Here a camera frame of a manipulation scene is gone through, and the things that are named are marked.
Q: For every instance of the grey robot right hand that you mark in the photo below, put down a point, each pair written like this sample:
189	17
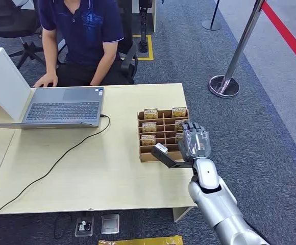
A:
195	143

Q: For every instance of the person's left forearm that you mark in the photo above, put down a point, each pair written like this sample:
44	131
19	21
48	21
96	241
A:
104	64

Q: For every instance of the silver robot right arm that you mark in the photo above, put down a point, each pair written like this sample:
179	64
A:
218	203

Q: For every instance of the person's right forearm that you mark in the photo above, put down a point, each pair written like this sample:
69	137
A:
50	50

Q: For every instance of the yellow printed card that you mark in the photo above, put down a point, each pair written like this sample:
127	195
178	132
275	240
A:
150	114
148	140
149	127
178	124
179	112
178	137

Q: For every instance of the brown cardboard card holder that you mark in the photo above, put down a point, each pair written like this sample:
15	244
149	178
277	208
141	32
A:
161	135

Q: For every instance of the person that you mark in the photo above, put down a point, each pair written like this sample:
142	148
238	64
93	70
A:
86	37

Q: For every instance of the person's right hand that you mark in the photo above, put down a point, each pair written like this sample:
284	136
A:
45	80

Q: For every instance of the wooden table leg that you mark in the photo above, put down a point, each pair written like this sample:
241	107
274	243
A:
181	213

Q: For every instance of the yellow foil strip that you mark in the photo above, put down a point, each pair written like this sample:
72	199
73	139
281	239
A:
143	241

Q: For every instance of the black chair with armrest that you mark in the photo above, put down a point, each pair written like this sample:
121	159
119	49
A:
128	57

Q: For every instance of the black robot leg stand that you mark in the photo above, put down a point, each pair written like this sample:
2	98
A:
143	27

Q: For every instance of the silver floor socket plate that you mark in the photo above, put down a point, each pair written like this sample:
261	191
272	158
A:
110	224

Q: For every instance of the red barrier belt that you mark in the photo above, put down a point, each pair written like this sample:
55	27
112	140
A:
288	37

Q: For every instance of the floor power socket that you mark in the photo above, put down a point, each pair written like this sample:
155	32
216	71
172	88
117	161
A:
84	226

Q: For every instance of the grey open laptop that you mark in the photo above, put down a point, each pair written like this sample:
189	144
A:
61	110

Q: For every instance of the white slanted box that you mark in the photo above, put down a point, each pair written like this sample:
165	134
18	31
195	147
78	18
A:
4	81

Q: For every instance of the black office chair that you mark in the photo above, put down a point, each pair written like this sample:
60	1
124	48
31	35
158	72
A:
12	20

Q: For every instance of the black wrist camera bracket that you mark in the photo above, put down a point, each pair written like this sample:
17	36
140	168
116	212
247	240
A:
168	161

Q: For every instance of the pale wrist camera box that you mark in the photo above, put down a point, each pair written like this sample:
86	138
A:
161	148

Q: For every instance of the chrome stanchion post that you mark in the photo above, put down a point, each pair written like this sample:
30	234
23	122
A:
235	54

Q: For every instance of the dark stanchion post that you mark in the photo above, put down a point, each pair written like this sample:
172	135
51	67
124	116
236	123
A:
212	21

